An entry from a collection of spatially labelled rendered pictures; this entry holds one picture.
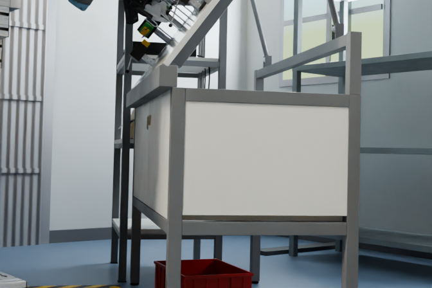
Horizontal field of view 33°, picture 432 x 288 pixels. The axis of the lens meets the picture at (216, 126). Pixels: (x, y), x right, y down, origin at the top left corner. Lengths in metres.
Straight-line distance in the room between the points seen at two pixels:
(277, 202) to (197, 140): 0.31
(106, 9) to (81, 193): 1.25
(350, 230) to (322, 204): 0.12
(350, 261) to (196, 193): 0.53
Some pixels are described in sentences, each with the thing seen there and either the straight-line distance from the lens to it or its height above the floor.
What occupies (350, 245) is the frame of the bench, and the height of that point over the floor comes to 0.33.
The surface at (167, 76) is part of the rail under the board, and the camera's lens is 2.14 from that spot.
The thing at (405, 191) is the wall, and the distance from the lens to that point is 4.62.
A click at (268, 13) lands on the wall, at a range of 5.58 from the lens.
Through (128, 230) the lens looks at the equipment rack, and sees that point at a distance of 3.41.
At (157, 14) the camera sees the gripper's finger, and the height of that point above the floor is 1.07.
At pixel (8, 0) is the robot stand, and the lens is 2.26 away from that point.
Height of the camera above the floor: 0.61
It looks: 2 degrees up
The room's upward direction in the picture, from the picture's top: 1 degrees clockwise
